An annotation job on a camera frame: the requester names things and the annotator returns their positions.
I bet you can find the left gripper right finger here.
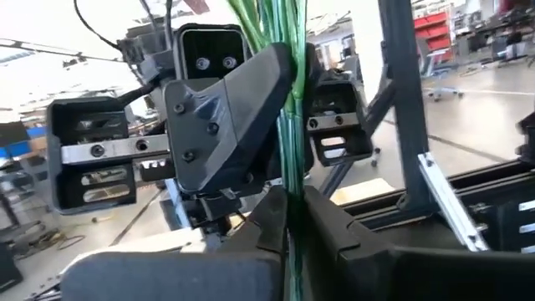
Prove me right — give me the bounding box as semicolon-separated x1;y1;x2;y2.
303;186;535;301

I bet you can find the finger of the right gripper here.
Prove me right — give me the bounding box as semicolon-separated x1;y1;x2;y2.
303;41;325;172
164;41;294;196

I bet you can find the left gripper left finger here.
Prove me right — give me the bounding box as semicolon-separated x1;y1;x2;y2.
60;186;289;301

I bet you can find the blue artificial flower bunch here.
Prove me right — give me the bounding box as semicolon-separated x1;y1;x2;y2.
227;0;309;301

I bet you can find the blue storage bin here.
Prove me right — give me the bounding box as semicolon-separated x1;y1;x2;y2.
0;125;48;161

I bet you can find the red storage bins shelf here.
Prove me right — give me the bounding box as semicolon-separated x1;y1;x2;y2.
412;11;455;63

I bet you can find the grey rolling stool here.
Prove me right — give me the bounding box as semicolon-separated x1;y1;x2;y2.
420;48;466;104

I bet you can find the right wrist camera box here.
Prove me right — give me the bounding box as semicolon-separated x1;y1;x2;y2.
172;23;252;83

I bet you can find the silver aluminium bracket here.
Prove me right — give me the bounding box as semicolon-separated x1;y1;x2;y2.
416;151;491;253

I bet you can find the black frame post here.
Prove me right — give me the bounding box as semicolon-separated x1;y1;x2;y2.
377;0;434;212

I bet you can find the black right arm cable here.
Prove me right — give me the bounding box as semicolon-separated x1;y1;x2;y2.
73;0;175;54

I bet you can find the black table border frame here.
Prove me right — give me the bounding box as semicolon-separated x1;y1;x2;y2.
340;156;535;256

